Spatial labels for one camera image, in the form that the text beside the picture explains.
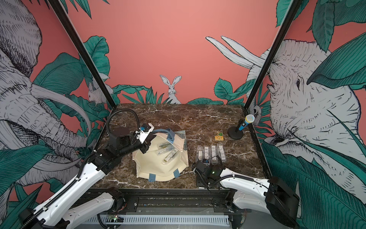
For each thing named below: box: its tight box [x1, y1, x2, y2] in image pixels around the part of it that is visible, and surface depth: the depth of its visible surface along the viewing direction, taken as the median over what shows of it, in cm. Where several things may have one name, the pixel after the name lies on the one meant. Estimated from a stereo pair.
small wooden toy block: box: [214, 135, 224, 141], surface depth 103 cm
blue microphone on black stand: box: [227, 114, 255, 140], surface depth 102 cm
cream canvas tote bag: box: [132, 128, 189, 182], surface depth 85 cm
